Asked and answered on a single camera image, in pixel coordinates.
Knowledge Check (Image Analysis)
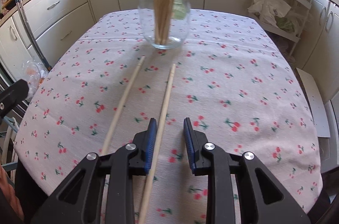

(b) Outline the floral plastic bag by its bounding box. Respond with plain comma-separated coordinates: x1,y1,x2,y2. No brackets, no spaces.
23,61,48,100

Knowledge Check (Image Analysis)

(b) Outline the cherry print tablecloth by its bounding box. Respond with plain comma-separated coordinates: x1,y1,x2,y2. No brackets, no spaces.
15,10,322,223

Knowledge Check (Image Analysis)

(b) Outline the clear glass jar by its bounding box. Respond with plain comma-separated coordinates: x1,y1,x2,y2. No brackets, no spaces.
138,0,191,50

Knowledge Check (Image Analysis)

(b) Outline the white small stool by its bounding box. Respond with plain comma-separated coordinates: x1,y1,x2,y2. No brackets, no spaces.
296,68,330,138

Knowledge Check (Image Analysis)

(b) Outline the white rolling storage cart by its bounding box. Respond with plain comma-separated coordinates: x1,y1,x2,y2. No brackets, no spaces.
248,0,311,54

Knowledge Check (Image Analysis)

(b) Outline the mop with metal handle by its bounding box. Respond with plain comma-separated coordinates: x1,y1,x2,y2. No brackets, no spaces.
14,0,53,72

